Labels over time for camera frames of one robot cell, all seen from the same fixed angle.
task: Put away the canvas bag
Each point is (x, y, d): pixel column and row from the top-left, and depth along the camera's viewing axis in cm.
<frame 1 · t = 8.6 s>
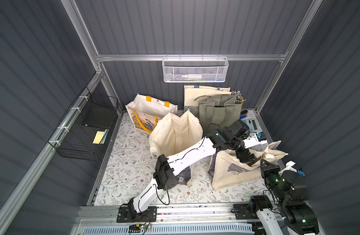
left hand: (256, 153, 67), fingers open
right hand: (262, 159, 65), fingers closed
open cream canvas bag: (170, 135, 95), point 10 cm above the table
cream canvas bag painting print: (226, 169, 82), point 9 cm above the table
olive green tote bag: (218, 112, 91), point 23 cm above the table
yellow pen holder cup: (239, 101, 104), point 18 cm above the table
blue stapler: (243, 114, 118), point 2 cm above the table

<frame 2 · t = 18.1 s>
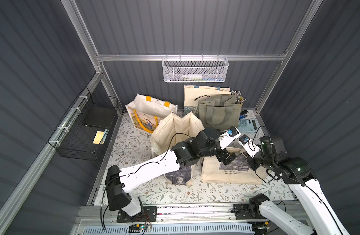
left hand: (235, 145, 60), fingers open
right hand: (248, 152, 68), fingers closed
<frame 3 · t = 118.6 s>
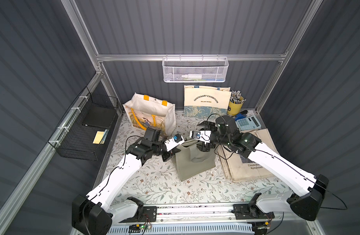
left hand: (178, 149, 74), fingers closed
right hand: (198, 132, 70), fingers open
olive green tote bag: (191, 161, 75), point 18 cm above the table
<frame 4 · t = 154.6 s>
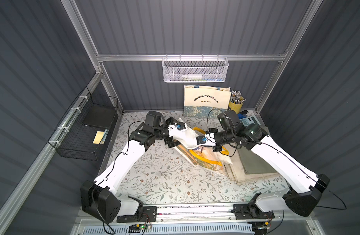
left hand: (180, 130, 74), fingers open
right hand: (199, 141, 67), fingers closed
olive green tote bag: (250, 167, 85), point 6 cm above the table
